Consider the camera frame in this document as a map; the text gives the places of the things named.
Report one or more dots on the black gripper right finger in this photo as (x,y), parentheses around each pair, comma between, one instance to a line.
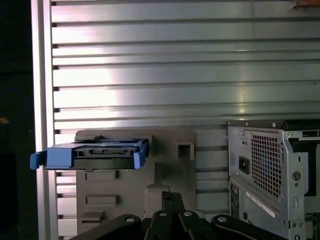
(190,225)

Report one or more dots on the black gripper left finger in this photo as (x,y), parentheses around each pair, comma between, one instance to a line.
(160,225)

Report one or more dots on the grey power supply unit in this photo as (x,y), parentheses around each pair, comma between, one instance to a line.
(240,150)

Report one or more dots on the hard disk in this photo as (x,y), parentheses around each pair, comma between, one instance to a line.
(60,157)

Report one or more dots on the black open PC case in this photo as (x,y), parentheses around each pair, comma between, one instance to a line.
(295,175)

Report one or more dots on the grey parts rack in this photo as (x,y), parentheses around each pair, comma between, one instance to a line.
(130,190)

